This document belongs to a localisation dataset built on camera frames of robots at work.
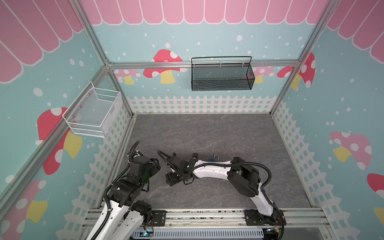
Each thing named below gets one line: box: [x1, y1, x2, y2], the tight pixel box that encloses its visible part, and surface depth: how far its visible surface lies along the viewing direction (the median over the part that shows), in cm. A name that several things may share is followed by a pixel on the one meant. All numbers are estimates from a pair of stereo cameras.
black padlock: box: [191, 149, 199, 160], surface depth 99 cm
